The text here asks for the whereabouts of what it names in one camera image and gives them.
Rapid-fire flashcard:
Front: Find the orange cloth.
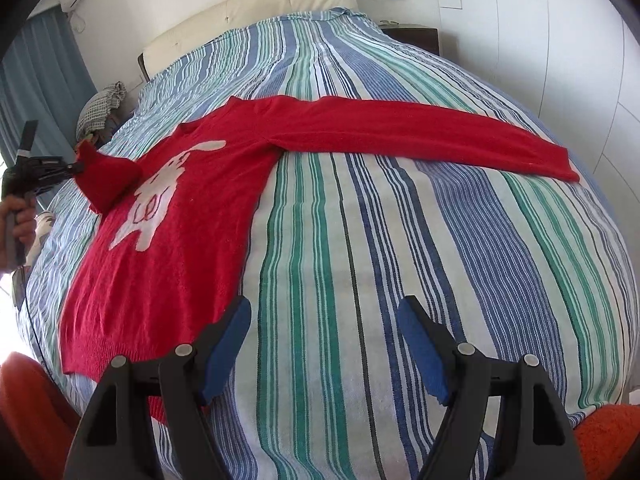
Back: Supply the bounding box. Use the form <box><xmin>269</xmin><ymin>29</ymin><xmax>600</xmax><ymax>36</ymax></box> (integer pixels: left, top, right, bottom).
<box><xmin>0</xmin><ymin>352</ymin><xmax>83</xmax><ymax>480</ymax></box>
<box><xmin>572</xmin><ymin>402</ymin><xmax>640</xmax><ymax>480</ymax></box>

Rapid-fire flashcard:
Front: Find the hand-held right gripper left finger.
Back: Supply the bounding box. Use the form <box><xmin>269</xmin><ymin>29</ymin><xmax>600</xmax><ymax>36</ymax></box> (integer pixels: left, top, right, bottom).
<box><xmin>64</xmin><ymin>296</ymin><xmax>252</xmax><ymax>480</ymax></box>

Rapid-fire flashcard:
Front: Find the pile of checkered clothes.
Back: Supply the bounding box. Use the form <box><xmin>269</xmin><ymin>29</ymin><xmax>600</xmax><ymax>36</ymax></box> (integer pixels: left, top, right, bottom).
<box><xmin>76</xmin><ymin>81</ymin><xmax>128</xmax><ymax>143</ymax></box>

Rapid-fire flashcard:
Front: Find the dark wooden nightstand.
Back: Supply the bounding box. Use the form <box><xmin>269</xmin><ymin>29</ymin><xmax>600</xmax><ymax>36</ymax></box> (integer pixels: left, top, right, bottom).
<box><xmin>380</xmin><ymin>22</ymin><xmax>441</xmax><ymax>56</ymax></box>

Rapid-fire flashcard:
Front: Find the red sweater with white print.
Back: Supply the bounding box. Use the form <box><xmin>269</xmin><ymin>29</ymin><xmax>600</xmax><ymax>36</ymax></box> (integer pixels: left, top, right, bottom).
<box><xmin>59</xmin><ymin>95</ymin><xmax>581</xmax><ymax>423</ymax></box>

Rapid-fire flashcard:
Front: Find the person's left hand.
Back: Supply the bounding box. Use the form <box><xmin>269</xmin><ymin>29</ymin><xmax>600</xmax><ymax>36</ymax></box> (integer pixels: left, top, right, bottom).
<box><xmin>0</xmin><ymin>195</ymin><xmax>38</xmax><ymax>270</ymax></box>

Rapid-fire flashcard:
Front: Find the blue curtain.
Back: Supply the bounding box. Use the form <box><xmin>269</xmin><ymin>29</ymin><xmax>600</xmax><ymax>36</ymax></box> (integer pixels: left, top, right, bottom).
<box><xmin>0</xmin><ymin>7</ymin><xmax>98</xmax><ymax>171</ymax></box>

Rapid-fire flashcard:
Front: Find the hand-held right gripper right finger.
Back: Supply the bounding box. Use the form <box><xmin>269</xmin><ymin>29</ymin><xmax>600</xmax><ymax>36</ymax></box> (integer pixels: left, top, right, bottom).
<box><xmin>395</xmin><ymin>295</ymin><xmax>587</xmax><ymax>480</ymax></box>

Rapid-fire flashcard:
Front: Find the striped bed sheet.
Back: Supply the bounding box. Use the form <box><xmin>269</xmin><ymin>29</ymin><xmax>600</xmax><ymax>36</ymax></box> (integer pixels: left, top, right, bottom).
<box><xmin>15</xmin><ymin>7</ymin><xmax>638</xmax><ymax>480</ymax></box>

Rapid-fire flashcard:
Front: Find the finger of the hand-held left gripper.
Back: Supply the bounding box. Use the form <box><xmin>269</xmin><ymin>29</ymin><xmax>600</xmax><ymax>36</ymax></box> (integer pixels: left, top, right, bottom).
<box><xmin>47</xmin><ymin>158</ymin><xmax>84</xmax><ymax>183</ymax></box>

